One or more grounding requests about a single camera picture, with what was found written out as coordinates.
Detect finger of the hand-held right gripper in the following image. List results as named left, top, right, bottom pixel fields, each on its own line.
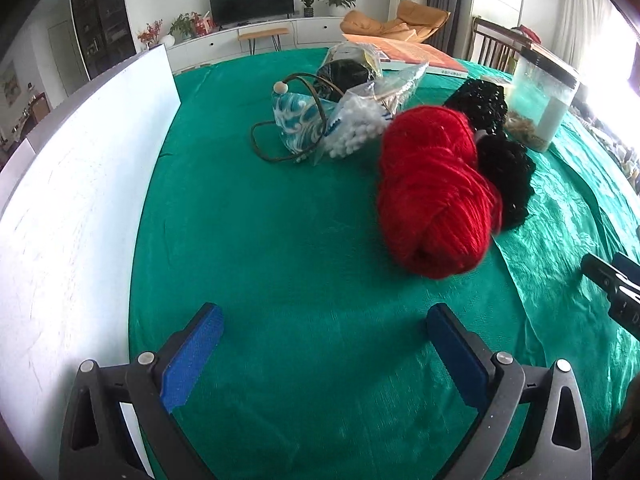
left=614, top=252, right=640, bottom=286
left=581, top=253, right=640, bottom=297

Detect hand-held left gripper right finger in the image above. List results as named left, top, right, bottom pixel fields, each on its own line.
left=426, top=302, right=593, bottom=480

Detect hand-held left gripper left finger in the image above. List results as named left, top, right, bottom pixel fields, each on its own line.
left=59, top=302, right=225, bottom=480

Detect black knitted yarn piece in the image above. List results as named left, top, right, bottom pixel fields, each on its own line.
left=444, top=80, right=508, bottom=136
left=475, top=136, right=537, bottom=231

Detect red yarn ball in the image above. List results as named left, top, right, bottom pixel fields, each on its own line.
left=376, top=106, right=503, bottom=279

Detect blue patterned drawstring pouch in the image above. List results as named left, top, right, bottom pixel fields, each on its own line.
left=251, top=74, right=346, bottom=163

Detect clear plastic bag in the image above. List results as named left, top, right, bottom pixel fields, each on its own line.
left=372, top=62, right=431, bottom=111

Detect black roll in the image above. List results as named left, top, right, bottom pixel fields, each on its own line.
left=317, top=44, right=386, bottom=98

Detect green tablecloth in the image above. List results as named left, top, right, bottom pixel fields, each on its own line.
left=127, top=47, right=640, bottom=480

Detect clear plastic jar black lid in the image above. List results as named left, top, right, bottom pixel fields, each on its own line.
left=502, top=45, right=581, bottom=153

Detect white board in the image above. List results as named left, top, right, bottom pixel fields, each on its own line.
left=0, top=44, right=182, bottom=480

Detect white sheer curtain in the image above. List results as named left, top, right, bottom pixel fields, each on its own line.
left=552, top=0, right=631, bottom=81

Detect dark wooden chair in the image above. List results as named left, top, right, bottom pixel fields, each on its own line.
left=467, top=16, right=526, bottom=71

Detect orange book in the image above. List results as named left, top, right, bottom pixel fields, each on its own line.
left=345, top=34, right=468, bottom=78

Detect red flowers in vase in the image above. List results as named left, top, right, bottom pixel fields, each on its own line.
left=136, top=21, right=166, bottom=50

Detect orange lounge chair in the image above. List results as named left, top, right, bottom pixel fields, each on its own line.
left=341, top=0, right=451, bottom=45

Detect wooden stool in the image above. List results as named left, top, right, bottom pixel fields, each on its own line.
left=238, top=27, right=291, bottom=56

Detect bushy green potted plant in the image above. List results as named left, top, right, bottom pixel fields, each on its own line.
left=169, top=12, right=201, bottom=41

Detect white tv cabinet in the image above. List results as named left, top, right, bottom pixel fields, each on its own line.
left=165, top=15, right=351, bottom=73

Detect dark display cabinet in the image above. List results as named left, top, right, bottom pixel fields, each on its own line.
left=69, top=0, right=138, bottom=81

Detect black television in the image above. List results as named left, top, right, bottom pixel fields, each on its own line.
left=208, top=0, right=296, bottom=28

